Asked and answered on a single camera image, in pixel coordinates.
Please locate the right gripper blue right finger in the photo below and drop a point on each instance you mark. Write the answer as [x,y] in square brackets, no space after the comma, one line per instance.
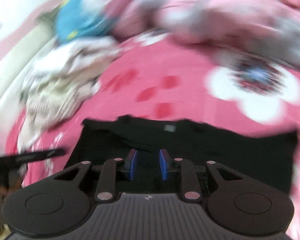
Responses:
[182,173]

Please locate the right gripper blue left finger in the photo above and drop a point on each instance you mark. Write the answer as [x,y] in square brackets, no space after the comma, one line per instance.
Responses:
[111,172]

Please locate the black t-shirt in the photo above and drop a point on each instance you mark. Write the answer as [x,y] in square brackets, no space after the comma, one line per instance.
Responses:
[267,159]

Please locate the white shirt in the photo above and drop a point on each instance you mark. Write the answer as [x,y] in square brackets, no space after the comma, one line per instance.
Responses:
[80,60]

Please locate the beige houndstooth garment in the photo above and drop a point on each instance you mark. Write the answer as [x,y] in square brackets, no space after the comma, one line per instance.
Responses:
[51,104]

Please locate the pink floral bed blanket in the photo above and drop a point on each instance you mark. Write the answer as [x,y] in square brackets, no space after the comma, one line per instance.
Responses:
[159,79]

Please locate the pink white headboard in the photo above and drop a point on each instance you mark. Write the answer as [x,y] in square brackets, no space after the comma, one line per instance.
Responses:
[16,51]

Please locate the blue patterned quilt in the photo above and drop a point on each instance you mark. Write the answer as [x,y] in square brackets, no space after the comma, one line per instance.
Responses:
[82,18]

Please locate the pink grey floral duvet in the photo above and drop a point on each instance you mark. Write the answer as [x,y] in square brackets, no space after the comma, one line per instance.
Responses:
[267,28]

